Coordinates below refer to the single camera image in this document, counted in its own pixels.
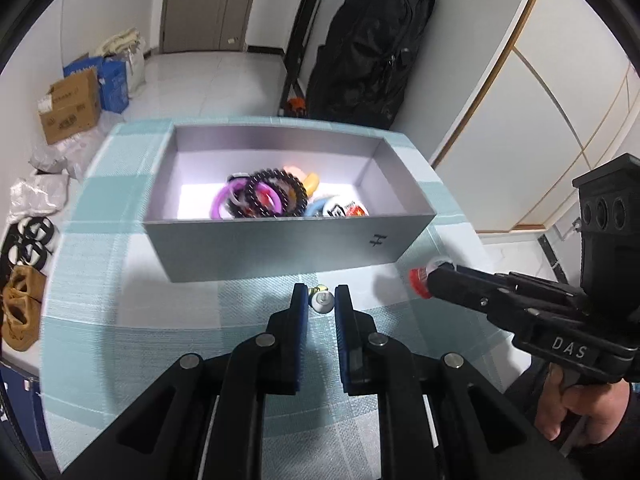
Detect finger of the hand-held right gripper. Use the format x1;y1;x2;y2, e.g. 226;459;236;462
429;266;567;334
450;265;589;311

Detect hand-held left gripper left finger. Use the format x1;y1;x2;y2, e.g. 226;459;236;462
65;282;308;480

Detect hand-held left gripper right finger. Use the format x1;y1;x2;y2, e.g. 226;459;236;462
334;284;583;480

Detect small white round charm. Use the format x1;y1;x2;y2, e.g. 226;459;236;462
307;285;335;314

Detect grey cardboard box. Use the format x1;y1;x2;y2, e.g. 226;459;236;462
142;122;437;283

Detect blue white red items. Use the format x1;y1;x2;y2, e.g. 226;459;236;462
322;195;369;218

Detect black bead bracelet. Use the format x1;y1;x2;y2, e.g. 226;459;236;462
227;169;309;219

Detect pink pig toy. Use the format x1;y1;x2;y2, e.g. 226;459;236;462
282;165;321;196

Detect purple bracelet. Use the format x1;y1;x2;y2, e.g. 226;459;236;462
210;180;282;220

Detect person's right hand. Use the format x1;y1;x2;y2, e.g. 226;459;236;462
534;367;632;448

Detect white wardrobe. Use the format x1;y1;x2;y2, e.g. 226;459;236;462
430;0;640;233

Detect black bag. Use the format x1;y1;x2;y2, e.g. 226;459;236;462
305;0;436;130

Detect blue cabinet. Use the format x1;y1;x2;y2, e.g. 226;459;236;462
0;360;52;461

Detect white plastic bag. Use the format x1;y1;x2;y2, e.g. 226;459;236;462
29;125;108;181
7;174;70;223

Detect black metal rack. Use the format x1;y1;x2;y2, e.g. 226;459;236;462
277;0;337;117

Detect tall blue carton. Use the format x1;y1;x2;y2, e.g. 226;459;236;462
97;57;132;113

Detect brown cardboard carton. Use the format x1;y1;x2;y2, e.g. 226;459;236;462
37;69;102;145

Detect white woven bag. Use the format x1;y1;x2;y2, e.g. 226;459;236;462
95;27;147;92

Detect grey door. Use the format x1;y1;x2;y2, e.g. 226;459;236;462
160;0;263;55

